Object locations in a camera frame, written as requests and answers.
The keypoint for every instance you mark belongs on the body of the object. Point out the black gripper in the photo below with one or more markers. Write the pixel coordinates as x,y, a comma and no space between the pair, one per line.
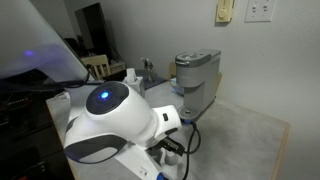
167,144

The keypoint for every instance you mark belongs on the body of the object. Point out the white coffee pod cup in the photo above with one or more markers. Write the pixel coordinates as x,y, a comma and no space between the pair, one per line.
157,155
171,158

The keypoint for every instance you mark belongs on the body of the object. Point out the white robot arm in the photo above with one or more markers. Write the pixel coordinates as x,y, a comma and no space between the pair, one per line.
103,117

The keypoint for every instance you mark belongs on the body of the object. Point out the grey pod coffee maker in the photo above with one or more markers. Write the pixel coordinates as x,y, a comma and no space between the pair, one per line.
197,73

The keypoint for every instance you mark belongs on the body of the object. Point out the grey tissue box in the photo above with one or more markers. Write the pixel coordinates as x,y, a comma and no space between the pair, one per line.
134,81

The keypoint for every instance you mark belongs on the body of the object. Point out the wooden chair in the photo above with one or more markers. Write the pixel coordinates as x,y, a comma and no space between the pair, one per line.
98,66

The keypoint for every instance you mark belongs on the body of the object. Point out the beige wall thermostat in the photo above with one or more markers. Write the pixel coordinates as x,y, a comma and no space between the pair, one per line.
224,11

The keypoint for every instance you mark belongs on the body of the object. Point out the white wall switch plate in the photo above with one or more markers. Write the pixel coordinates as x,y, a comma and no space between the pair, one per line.
259,11

